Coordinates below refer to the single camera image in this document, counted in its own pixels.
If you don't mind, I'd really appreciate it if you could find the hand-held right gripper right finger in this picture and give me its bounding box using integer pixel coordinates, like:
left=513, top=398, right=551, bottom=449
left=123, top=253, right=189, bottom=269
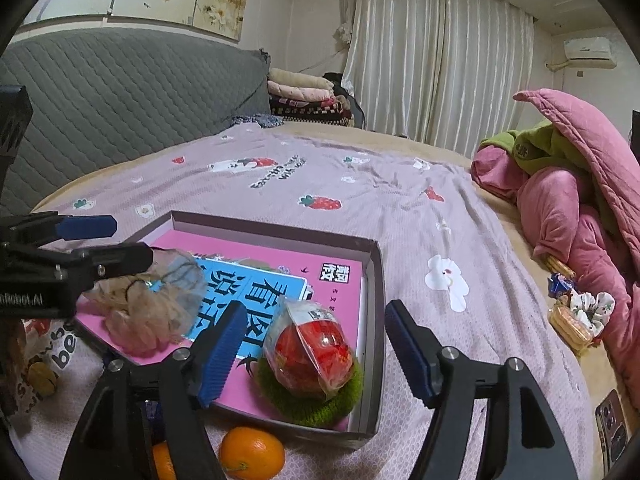
left=384, top=299, right=568, bottom=480

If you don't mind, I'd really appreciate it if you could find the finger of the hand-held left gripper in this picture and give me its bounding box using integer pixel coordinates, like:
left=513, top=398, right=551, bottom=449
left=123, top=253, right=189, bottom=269
left=0, top=242, right=153, bottom=293
left=0, top=212, right=118, bottom=261

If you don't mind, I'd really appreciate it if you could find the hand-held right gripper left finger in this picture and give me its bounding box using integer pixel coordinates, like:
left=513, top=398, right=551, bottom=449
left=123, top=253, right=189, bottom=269
left=57, top=302, right=248, bottom=480

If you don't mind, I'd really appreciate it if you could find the beige mesh bath pouf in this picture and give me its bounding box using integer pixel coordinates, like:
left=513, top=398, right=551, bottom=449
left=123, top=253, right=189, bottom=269
left=82, top=247, right=208, bottom=356

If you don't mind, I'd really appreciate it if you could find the walnut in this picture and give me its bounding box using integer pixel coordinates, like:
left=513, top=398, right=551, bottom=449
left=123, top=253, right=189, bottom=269
left=27, top=362, right=58, bottom=398

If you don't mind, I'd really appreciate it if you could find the grey cardboard box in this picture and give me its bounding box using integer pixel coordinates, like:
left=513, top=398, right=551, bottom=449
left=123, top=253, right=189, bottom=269
left=75, top=210, right=387, bottom=451

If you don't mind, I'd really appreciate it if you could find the red toy ball clear wrapper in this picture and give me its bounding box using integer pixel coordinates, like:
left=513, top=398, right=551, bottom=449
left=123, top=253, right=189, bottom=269
left=262, top=297, right=358, bottom=403

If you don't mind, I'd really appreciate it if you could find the green fuzzy ring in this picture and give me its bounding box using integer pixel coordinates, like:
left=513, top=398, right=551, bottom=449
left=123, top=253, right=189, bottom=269
left=252, top=357, right=363, bottom=428

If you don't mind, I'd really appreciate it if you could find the orange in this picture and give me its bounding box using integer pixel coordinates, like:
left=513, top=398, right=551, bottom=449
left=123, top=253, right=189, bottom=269
left=219, top=426, right=286, bottom=480
left=150, top=442, right=177, bottom=480

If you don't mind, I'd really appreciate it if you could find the blue book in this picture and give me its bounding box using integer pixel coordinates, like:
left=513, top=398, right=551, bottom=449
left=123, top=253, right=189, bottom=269
left=150, top=257, right=321, bottom=356

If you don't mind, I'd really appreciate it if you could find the pink book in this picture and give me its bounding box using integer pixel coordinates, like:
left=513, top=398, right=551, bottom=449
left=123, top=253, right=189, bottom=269
left=77, top=230, right=366, bottom=433

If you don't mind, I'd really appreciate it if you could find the pink strawberry print blanket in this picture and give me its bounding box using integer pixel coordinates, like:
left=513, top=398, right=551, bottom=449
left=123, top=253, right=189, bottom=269
left=10, top=127, right=601, bottom=480

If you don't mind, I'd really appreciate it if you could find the grey quilted headboard cover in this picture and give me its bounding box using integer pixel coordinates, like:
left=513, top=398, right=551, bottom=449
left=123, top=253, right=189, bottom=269
left=0, top=27, right=273, bottom=216

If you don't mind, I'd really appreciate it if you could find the blue candy wrapper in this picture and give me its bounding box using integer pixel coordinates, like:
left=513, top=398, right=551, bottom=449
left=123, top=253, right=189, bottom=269
left=547, top=272, right=578, bottom=297

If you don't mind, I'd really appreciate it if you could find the floral scrunchie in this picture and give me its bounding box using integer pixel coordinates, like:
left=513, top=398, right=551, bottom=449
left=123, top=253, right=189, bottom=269
left=567, top=291, right=617, bottom=338

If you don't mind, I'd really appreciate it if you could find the pink quilt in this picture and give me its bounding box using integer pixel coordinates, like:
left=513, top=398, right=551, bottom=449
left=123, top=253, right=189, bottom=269
left=471, top=89, right=640, bottom=401

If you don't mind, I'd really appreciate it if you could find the smartphone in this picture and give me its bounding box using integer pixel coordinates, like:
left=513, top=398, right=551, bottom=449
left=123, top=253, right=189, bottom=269
left=595, top=389, right=631, bottom=466

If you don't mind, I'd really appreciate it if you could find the green garment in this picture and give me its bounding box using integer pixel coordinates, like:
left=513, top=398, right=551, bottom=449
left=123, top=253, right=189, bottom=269
left=480, top=119, right=601, bottom=196

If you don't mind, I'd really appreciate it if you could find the stack of folded blankets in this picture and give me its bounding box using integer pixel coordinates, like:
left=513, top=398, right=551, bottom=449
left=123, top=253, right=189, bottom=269
left=267, top=67, right=356, bottom=126

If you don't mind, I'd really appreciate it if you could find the black cloth item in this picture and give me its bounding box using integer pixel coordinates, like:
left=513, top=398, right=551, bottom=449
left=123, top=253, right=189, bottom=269
left=322, top=72, right=366, bottom=128

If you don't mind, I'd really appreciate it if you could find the white curtain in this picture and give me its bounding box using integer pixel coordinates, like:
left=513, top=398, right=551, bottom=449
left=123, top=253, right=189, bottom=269
left=342, top=0, right=536, bottom=161

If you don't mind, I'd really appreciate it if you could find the white air conditioner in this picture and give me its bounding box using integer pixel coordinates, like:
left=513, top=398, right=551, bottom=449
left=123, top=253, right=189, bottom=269
left=564, top=37, right=617, bottom=70

